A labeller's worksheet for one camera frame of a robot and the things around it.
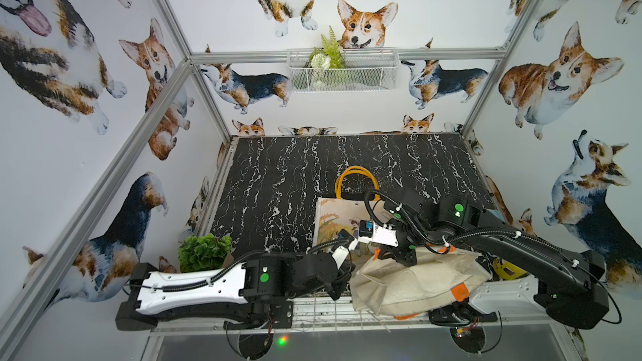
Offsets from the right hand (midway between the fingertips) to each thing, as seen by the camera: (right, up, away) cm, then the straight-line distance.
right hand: (379, 252), depth 64 cm
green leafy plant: (-50, -2, +5) cm, 50 cm away
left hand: (-6, -4, 0) cm, 7 cm away
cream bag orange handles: (+17, -8, +3) cm, 19 cm away
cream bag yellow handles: (-10, +3, +28) cm, 30 cm away
